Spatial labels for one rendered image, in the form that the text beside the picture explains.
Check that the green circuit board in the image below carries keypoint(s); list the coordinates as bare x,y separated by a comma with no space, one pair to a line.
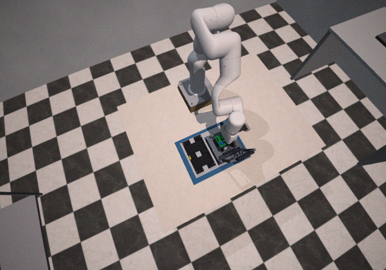
220,140

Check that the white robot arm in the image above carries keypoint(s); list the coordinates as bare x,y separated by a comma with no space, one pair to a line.
224,46

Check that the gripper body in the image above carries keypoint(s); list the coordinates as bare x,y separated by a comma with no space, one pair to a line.
228,138

